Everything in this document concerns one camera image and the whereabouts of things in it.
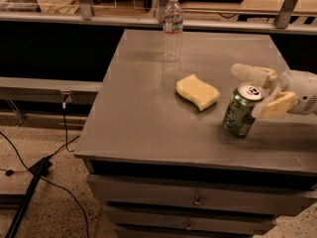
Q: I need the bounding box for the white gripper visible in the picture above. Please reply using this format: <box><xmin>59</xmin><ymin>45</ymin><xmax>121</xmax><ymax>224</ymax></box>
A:
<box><xmin>231</xmin><ymin>63</ymin><xmax>317</xmax><ymax>118</ymax></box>

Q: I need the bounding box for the green soda can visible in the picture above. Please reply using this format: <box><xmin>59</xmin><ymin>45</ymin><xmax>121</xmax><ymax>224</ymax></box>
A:
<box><xmin>223</xmin><ymin>83</ymin><xmax>264</xmax><ymax>137</ymax></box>

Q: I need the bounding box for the yellow sponge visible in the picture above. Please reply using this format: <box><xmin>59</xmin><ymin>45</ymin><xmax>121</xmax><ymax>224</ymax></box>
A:
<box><xmin>176</xmin><ymin>74</ymin><xmax>220</xmax><ymax>112</ymax></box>

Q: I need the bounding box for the clear plastic water bottle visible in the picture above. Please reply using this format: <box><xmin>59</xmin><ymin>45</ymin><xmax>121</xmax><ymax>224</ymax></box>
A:
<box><xmin>162</xmin><ymin>0</ymin><xmax>183</xmax><ymax>62</ymax></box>

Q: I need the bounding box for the grey drawer cabinet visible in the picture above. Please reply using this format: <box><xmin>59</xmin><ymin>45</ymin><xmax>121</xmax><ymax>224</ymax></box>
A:
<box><xmin>75</xmin><ymin>30</ymin><xmax>317</xmax><ymax>238</ymax></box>

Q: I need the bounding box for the grey metal bench beam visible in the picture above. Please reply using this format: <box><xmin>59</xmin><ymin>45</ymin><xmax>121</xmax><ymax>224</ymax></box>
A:
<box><xmin>0</xmin><ymin>77</ymin><xmax>102</xmax><ymax>104</ymax></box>

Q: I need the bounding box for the black floor bar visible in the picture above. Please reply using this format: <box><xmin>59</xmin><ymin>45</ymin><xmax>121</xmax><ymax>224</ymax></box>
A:
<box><xmin>5</xmin><ymin>158</ymin><xmax>52</xmax><ymax>238</ymax></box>

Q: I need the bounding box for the grey metal rail frame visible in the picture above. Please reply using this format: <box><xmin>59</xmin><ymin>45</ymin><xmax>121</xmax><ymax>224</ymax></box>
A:
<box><xmin>0</xmin><ymin>0</ymin><xmax>317</xmax><ymax>35</ymax></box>

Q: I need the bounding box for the top drawer metal handle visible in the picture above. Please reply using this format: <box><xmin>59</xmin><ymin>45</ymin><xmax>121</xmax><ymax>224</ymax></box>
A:
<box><xmin>192</xmin><ymin>194</ymin><xmax>203</xmax><ymax>206</ymax></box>

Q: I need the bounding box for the drawer metal handle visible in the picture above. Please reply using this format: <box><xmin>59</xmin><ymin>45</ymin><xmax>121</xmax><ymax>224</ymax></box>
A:
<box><xmin>192</xmin><ymin>194</ymin><xmax>203</xmax><ymax>206</ymax></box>
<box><xmin>184</xmin><ymin>222</ymin><xmax>193</xmax><ymax>231</ymax></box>

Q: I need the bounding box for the hanging black cable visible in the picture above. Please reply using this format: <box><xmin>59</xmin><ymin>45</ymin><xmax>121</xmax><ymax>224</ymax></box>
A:
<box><xmin>60</xmin><ymin>92</ymin><xmax>81</xmax><ymax>153</ymax></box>

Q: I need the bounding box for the black floor cable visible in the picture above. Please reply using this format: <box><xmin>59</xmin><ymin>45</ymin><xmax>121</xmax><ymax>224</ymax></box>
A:
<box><xmin>0</xmin><ymin>131</ymin><xmax>91</xmax><ymax>238</ymax></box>

